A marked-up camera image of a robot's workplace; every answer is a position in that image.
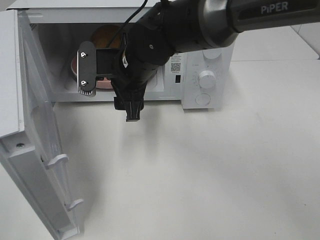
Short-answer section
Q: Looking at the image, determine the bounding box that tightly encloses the white microwave oven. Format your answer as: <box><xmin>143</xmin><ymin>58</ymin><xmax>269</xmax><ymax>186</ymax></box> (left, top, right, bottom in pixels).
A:
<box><xmin>9</xmin><ymin>0</ymin><xmax>234</xmax><ymax>109</ymax></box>

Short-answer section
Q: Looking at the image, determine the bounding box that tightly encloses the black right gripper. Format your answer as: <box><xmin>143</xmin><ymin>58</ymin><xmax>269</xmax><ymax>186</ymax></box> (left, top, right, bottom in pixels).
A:
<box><xmin>96</xmin><ymin>32</ymin><xmax>160</xmax><ymax>122</ymax></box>

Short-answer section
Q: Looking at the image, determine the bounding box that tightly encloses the upper white power knob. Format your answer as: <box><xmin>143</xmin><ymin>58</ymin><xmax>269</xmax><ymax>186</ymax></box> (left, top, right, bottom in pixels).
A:
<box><xmin>202</xmin><ymin>48</ymin><xmax>222</xmax><ymax>60</ymax></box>

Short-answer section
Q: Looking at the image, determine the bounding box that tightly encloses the lower white timer knob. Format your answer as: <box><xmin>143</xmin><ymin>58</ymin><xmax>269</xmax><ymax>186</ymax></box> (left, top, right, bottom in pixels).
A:
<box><xmin>198</xmin><ymin>70</ymin><xmax>217</xmax><ymax>89</ymax></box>

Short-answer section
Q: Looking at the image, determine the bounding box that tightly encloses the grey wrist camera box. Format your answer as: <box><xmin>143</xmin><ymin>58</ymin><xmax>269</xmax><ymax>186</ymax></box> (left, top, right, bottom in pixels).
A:
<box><xmin>76</xmin><ymin>41</ymin><xmax>97</xmax><ymax>97</ymax></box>

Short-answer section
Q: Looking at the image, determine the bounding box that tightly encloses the pink round plate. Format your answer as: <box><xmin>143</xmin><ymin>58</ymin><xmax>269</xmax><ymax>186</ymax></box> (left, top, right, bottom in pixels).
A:
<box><xmin>70</xmin><ymin>56</ymin><xmax>113</xmax><ymax>91</ymax></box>

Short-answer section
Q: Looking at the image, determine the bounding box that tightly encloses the white warning label sticker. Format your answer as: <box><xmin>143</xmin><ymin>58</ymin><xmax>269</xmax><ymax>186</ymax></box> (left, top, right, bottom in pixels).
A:
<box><xmin>170</xmin><ymin>53</ymin><xmax>183</xmax><ymax>74</ymax></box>

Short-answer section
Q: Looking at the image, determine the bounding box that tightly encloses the burger with lettuce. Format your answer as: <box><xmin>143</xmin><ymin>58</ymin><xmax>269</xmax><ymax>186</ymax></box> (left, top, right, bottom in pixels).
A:
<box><xmin>90</xmin><ymin>24</ymin><xmax>124</xmax><ymax>49</ymax></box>

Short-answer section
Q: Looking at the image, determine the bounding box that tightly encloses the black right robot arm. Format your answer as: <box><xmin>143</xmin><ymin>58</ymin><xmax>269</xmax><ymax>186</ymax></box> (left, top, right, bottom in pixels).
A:
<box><xmin>111</xmin><ymin>0</ymin><xmax>320</xmax><ymax>111</ymax></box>

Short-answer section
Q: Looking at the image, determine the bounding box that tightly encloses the round white door button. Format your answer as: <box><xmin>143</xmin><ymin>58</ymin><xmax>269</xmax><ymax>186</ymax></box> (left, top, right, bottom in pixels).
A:
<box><xmin>195</xmin><ymin>93</ymin><xmax>211</xmax><ymax>106</ymax></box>

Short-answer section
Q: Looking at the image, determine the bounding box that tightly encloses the white microwave door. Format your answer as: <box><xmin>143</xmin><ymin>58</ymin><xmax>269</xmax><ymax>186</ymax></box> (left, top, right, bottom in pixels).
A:
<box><xmin>0</xmin><ymin>9</ymin><xmax>83</xmax><ymax>240</ymax></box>

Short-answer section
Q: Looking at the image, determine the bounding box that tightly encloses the black camera cable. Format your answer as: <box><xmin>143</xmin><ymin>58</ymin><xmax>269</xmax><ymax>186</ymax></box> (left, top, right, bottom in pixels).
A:
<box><xmin>107</xmin><ymin>0</ymin><xmax>149</xmax><ymax>50</ymax></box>

